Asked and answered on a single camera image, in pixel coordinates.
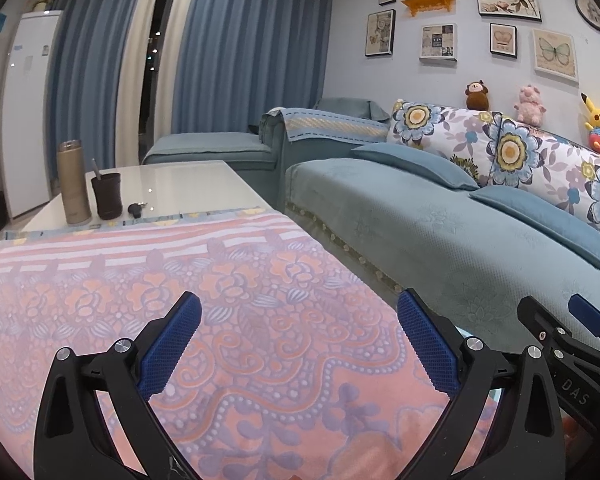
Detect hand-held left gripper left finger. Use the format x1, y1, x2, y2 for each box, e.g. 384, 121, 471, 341
32, 290, 203, 480

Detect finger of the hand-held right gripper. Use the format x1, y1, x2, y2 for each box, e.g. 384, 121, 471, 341
569, 294, 600, 353
517, 296, 600, 381

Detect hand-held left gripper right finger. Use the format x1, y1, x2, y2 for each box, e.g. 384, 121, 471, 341
397, 287, 566, 480

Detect blue seat cushion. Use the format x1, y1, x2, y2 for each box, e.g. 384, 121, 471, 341
469, 186, 600, 277
351, 142, 481, 192

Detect blue-green sofa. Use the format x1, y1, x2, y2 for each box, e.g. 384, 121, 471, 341
142, 96, 600, 333

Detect pink patterned cloth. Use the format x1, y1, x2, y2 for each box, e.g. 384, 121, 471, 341
0, 207, 487, 480

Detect white coffee table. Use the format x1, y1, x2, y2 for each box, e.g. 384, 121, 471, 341
22, 160, 275, 236

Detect dark brown cup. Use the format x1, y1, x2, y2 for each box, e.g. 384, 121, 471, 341
90, 158, 124, 221

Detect beige thermos bottle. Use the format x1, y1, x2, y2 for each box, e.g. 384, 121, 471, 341
56, 139, 92, 226

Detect pink pig plush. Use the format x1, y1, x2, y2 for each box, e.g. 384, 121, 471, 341
513, 84, 549, 126

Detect brown monkey plush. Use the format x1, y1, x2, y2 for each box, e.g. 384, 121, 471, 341
463, 80, 491, 111

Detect blue sofa cover towel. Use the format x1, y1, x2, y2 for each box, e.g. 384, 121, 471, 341
279, 107, 392, 145

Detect butterfly picture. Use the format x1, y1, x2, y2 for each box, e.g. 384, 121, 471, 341
531, 28, 580, 85

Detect white curtain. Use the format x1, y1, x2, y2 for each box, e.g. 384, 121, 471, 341
116, 0, 167, 167

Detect white refrigerator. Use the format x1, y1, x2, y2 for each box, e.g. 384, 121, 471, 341
4, 9, 64, 220

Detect blue curtain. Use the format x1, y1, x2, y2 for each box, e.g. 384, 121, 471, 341
171, 0, 339, 137
45, 0, 155, 173

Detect white canvas picture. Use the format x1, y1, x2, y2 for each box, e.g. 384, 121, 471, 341
418, 23, 459, 64

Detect round wall frame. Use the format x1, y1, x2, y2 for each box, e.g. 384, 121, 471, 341
574, 0, 600, 34

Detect orange wall shelf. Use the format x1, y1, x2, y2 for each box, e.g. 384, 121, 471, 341
400, 0, 456, 17

